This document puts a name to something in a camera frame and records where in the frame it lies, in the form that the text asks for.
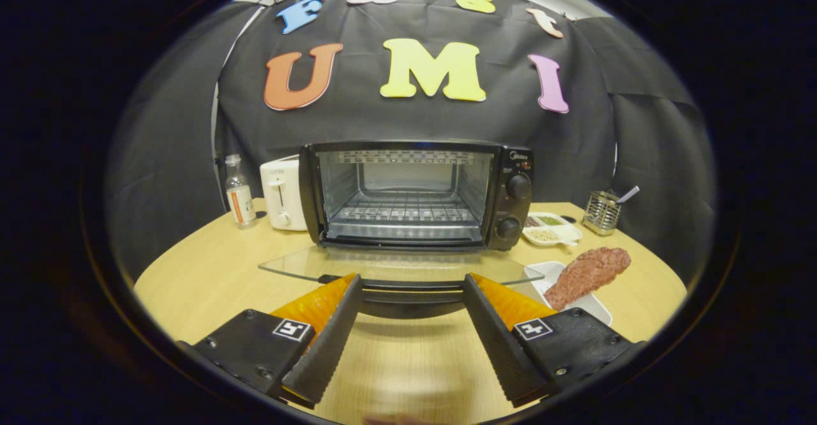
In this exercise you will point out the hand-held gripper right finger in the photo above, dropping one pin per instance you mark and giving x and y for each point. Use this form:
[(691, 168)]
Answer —
[(501, 342)]

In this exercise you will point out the white bread toaster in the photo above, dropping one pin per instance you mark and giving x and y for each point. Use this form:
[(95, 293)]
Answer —
[(281, 192)]

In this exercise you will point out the black toaster oven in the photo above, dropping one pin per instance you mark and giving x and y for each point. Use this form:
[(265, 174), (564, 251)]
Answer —
[(517, 221)]

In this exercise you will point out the brown meat piece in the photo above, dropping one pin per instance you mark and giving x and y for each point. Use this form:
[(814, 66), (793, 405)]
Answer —
[(584, 275)]

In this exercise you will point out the white rectangular plate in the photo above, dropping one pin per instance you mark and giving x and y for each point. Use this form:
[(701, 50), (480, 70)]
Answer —
[(597, 309)]

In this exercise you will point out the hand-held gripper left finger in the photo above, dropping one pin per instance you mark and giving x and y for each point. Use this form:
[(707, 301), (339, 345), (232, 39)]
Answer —
[(332, 342)]

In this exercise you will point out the metal mesh utensil holder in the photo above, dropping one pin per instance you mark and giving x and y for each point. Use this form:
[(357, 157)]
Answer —
[(600, 213)]

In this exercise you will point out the white divided dish with beans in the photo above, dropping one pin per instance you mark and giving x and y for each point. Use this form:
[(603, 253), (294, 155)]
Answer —
[(550, 228)]

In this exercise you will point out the clear glass bottle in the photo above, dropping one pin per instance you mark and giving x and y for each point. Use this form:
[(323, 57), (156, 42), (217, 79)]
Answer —
[(240, 198)]

